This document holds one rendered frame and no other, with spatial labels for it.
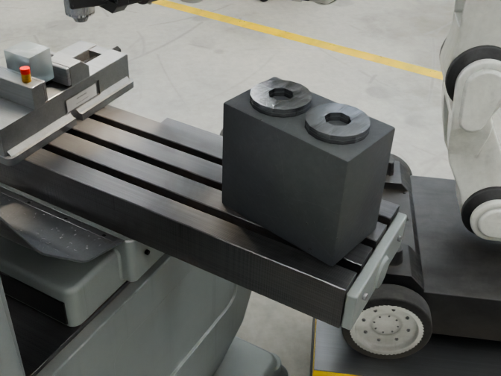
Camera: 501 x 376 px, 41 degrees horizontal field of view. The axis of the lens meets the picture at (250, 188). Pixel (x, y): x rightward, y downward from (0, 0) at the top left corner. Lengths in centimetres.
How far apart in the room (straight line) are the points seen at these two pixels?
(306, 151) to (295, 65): 282
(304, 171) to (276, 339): 128
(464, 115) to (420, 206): 43
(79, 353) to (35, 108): 43
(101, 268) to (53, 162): 21
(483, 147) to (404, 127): 173
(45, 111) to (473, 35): 83
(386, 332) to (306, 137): 77
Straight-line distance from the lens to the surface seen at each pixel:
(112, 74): 137
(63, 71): 127
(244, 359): 184
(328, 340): 163
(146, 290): 129
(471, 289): 160
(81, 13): 112
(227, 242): 101
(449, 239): 171
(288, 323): 220
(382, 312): 153
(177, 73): 358
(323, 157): 89
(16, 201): 125
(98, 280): 116
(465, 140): 150
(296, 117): 95
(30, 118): 123
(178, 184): 112
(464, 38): 141
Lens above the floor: 163
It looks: 37 degrees down
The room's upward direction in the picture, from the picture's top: 3 degrees clockwise
